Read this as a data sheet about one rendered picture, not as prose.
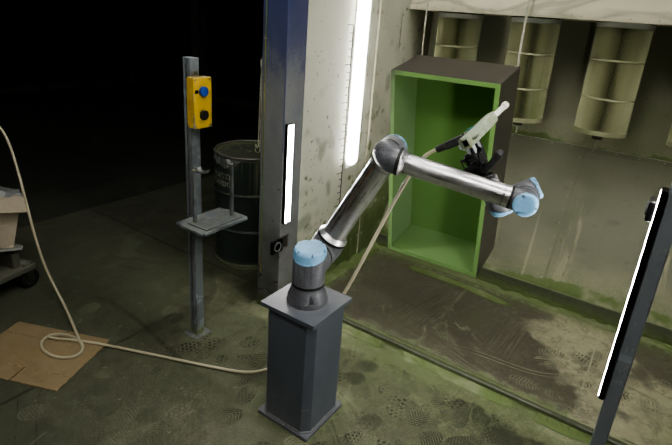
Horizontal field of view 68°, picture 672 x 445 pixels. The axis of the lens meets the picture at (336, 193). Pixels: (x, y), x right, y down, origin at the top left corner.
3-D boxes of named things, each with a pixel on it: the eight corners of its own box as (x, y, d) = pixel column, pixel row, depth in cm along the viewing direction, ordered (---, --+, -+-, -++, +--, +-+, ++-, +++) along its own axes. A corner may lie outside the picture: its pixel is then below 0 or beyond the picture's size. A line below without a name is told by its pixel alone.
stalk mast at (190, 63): (198, 327, 310) (191, 56, 255) (204, 331, 307) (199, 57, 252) (190, 332, 305) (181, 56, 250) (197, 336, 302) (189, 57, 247)
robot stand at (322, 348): (305, 443, 232) (313, 326, 211) (257, 412, 248) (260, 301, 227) (342, 405, 257) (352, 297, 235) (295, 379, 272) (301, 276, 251)
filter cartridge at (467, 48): (464, 116, 424) (481, 13, 394) (471, 126, 390) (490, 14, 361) (421, 113, 426) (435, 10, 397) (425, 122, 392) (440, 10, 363)
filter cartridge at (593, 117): (623, 148, 354) (656, 25, 328) (624, 157, 323) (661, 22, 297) (568, 139, 369) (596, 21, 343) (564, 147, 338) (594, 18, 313)
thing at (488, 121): (427, 165, 200) (476, 145, 184) (422, 155, 199) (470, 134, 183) (471, 125, 235) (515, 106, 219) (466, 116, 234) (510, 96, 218)
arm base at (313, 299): (311, 315, 219) (312, 296, 215) (278, 300, 228) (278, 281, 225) (335, 298, 234) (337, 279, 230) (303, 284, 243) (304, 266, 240)
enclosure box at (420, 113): (410, 223, 356) (418, 54, 297) (494, 248, 327) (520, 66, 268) (387, 248, 331) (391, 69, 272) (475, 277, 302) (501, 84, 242)
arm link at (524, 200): (369, 141, 196) (544, 196, 179) (377, 135, 207) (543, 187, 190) (362, 168, 200) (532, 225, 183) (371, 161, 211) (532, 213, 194)
